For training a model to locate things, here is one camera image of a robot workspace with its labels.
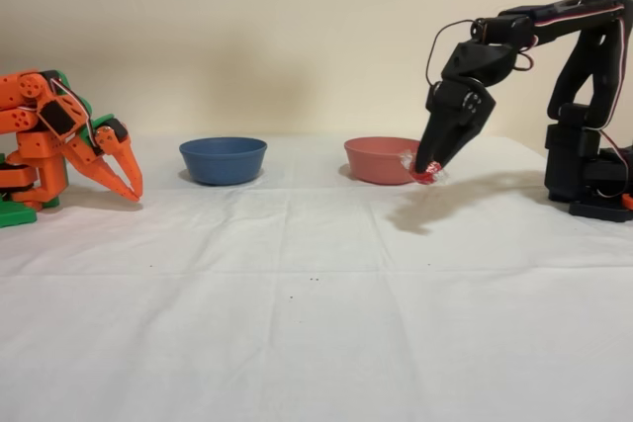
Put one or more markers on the red candy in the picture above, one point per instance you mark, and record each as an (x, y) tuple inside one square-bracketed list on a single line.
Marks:
[(425, 178)]

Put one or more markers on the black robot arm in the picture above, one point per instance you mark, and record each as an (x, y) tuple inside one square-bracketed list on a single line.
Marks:
[(578, 71)]

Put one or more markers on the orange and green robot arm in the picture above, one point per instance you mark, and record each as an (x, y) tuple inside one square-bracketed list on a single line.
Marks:
[(34, 145)]

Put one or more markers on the red bowl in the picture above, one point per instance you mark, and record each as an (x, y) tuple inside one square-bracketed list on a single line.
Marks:
[(376, 160)]

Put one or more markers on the blue bowl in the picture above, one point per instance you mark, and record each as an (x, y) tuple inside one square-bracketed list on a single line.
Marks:
[(222, 160)]

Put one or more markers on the orange table clamp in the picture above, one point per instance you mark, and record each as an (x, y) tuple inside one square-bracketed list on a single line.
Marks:
[(628, 200)]

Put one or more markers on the white tablecloth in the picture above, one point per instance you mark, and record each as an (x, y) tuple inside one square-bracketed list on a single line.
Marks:
[(297, 318)]

